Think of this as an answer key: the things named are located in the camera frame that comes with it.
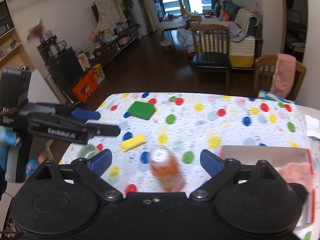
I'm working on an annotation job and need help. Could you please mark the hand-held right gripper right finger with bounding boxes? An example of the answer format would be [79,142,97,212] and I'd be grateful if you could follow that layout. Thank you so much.
[189,149,279,201]

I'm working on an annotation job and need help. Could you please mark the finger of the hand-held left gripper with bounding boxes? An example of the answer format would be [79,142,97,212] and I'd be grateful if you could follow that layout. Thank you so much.
[30,103,101,121]
[86,123,121,137]

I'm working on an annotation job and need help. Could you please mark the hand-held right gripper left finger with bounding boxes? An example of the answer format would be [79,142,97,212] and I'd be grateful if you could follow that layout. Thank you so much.
[35,149,125,202]

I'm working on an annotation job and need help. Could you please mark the red and white box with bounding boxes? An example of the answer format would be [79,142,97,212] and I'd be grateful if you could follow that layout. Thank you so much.
[219,144,317,228]

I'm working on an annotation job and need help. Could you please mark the pink cloth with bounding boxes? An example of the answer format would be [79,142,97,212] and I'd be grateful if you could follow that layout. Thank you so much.
[278,162,315,193]

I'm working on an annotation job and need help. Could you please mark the person's left hand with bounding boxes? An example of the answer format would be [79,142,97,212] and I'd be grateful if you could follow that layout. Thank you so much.
[0,127,21,148]

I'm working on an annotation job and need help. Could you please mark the pale green cup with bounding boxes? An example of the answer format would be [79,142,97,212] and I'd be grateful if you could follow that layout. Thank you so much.
[77,144,104,160]

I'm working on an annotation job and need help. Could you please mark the orange cardboard box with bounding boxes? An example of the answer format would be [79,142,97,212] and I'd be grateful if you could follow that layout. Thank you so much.
[72,64,105,103]

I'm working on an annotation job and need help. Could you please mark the white cabinet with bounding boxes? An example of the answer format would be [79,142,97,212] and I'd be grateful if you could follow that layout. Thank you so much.
[26,68,62,105]

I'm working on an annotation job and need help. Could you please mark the yellow sponge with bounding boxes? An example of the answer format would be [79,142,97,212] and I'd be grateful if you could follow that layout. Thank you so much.
[120,134,147,152]

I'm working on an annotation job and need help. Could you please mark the green sponge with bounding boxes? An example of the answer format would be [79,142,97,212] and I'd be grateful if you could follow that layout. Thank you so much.
[127,101,156,120]

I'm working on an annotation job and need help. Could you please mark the polka dot tablecloth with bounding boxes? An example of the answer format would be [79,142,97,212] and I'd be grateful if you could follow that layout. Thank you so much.
[58,92,320,240]

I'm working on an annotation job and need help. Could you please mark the orange bottle with clear cap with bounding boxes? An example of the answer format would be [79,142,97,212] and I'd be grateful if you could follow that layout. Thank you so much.
[149,147,185,192]

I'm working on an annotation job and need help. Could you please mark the black cabinet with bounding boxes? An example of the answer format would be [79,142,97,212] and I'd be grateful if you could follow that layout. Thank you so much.
[37,40,85,103]

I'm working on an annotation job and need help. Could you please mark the dried flowers in vase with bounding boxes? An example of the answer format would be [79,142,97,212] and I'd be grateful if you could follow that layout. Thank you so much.
[27,17,47,43]

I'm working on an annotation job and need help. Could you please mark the dark low media console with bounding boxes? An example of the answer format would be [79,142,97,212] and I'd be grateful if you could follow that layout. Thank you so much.
[91,25,139,65]

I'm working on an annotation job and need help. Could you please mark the blue striped cloth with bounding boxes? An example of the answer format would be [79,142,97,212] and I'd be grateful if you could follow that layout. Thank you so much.
[257,90,299,104]

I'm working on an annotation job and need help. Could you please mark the wooden chair with dark seat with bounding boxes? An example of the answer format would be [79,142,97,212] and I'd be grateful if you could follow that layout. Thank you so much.
[191,24,232,93]

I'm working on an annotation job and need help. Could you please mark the patterned cloth cover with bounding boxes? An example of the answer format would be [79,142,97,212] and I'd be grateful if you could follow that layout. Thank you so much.
[93,0,128,34]

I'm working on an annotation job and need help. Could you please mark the white crumpled paper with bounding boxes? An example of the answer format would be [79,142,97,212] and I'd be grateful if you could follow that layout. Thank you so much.
[305,115,320,138]

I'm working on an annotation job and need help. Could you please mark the pink towel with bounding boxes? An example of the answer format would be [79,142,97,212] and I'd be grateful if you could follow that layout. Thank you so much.
[270,54,297,98]

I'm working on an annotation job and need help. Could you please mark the sofa with beige cover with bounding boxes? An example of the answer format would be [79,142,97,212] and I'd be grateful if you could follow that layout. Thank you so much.
[215,1,263,68]

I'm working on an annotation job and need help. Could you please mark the tall potted plant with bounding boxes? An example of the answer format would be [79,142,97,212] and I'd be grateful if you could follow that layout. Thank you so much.
[122,0,135,25]

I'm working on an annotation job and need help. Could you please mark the pile of clothes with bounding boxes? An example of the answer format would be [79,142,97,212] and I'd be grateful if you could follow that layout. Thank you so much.
[177,28,200,53]

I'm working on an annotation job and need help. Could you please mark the round coffee table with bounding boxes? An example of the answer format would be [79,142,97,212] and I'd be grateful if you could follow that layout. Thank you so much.
[159,15,202,30]

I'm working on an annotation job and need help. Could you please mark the purple cloth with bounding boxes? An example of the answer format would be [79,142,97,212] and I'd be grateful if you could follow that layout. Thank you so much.
[229,22,248,42]

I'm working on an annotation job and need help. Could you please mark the red cushion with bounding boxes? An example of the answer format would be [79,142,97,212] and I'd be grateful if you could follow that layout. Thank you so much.
[219,9,232,21]

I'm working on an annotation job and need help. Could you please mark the wooden wall shelf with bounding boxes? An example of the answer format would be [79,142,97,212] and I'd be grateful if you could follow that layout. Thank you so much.
[0,0,35,73]

